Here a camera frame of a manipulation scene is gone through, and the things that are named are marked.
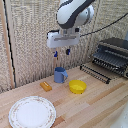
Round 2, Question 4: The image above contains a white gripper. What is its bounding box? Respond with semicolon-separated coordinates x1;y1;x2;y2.
46;29;81;58

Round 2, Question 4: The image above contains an orange rectangular block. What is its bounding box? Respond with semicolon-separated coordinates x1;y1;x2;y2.
39;81;53;92

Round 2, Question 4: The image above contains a white floral-rim plate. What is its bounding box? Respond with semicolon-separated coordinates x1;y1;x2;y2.
8;95;57;128

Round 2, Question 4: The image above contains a black toaster oven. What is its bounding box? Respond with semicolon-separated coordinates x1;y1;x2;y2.
91;37;128;80

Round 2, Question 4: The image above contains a black cable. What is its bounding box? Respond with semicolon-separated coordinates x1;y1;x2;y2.
79;12;128;38

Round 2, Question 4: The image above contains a black wire oven rack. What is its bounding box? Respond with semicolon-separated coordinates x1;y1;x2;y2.
79;63;112;85

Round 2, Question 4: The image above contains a blue mug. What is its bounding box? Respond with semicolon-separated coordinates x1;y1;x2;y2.
53;66;69;84

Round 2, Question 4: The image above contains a yellow bowl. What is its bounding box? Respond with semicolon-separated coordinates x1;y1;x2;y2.
68;79;88;95

